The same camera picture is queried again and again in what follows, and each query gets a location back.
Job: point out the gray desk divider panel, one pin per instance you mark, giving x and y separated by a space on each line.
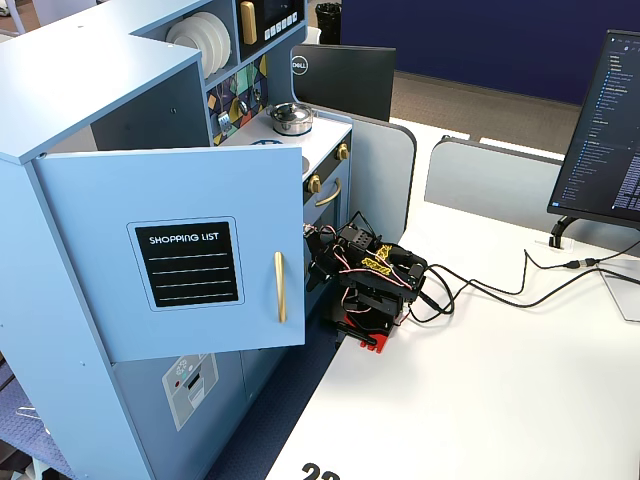
385 165
480 185

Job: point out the black monitor showing code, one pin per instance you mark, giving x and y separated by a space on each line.
610 125

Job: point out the blue door with shopping list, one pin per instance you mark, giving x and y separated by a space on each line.
90 310

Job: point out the black shopping list label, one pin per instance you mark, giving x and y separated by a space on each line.
190 280

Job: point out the black trash bin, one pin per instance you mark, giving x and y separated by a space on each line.
328 22

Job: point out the black Dell monitor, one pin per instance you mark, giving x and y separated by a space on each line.
350 80

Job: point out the white plate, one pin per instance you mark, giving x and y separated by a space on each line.
225 40
184 39
214 47

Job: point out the dark blue office partition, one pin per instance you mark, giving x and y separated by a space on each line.
500 40

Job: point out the silver toy ladle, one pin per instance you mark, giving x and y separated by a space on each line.
242 106

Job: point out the silver metal pot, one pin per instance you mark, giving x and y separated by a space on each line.
292 127

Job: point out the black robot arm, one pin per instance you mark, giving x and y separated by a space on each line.
395 282

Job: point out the black toy microwave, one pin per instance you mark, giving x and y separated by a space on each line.
280 12

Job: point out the colourful mosaic backsplash panel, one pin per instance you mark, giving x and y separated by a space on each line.
252 75

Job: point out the blue door with dispenser print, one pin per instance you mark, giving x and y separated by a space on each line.
145 430

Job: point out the gray flat plate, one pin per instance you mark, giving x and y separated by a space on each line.
627 300

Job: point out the silver pot lid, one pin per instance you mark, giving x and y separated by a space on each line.
290 112

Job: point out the red table clamp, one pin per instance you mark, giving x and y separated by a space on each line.
377 343

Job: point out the gold stove knob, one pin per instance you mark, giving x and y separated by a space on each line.
342 151
314 184

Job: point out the light blue toy kitchen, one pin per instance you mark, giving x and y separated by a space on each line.
75 75

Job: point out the silver toy spatula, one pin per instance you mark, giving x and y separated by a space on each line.
224 120

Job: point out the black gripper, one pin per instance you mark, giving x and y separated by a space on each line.
318 261

